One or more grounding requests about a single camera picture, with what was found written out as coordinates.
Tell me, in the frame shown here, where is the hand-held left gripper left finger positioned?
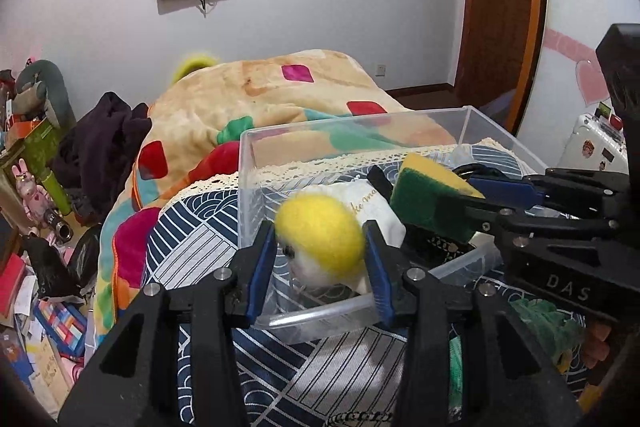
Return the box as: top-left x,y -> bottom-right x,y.
57,223 -> 278,427

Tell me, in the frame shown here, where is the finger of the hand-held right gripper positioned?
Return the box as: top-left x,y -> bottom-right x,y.
460,199 -> 623,258
467,167 -> 630,210

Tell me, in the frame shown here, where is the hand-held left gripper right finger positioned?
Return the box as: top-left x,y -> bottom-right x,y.
362,221 -> 583,427

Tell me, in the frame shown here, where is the yellow and white felt ball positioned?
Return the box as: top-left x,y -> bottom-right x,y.
276,194 -> 367,294

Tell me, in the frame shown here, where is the yellow and green sponge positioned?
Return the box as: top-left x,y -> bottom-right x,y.
389,152 -> 487,244

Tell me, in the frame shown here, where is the clear plastic storage box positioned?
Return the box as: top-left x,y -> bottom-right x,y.
237,106 -> 551,344

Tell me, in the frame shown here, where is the white cloth pouch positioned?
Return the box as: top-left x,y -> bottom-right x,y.
320,184 -> 407,250

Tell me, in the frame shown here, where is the green knitted plush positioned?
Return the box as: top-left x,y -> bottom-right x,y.
510,297 -> 587,374

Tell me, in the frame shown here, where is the navy patterned bedsheet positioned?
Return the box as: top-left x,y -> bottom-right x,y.
145,137 -> 587,427

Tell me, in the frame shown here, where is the white suitcase with stickers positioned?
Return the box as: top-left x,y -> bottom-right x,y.
555,112 -> 629,176

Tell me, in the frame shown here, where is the colourful patterned blanket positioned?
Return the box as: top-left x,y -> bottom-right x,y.
97,49 -> 457,348

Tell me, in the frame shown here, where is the brown wooden door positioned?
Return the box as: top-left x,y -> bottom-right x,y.
452,0 -> 548,132

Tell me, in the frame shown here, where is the dark purple clothes pile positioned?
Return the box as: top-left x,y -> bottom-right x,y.
50,92 -> 154,226

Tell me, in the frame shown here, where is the blue toy box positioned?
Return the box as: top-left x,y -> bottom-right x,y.
34,299 -> 89,359

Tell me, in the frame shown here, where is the black plastic bag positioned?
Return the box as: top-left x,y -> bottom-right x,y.
22,224 -> 104,299

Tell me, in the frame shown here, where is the yellow-green plush toy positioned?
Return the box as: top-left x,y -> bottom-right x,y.
170,52 -> 224,86

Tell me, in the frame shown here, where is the green bottle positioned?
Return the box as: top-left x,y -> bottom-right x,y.
40,172 -> 74,216

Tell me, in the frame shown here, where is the pink rabbit figure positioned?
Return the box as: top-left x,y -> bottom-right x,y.
11,158 -> 49,236

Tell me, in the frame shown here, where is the red book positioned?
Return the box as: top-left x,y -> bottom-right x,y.
0,252 -> 29,319

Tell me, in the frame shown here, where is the green cardboard box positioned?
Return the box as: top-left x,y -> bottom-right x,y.
0,117 -> 65,172

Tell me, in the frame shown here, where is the grey plush toy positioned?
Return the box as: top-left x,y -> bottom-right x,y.
14,59 -> 77,128

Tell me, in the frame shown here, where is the black fabric strap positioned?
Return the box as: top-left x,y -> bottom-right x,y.
367,165 -> 399,198

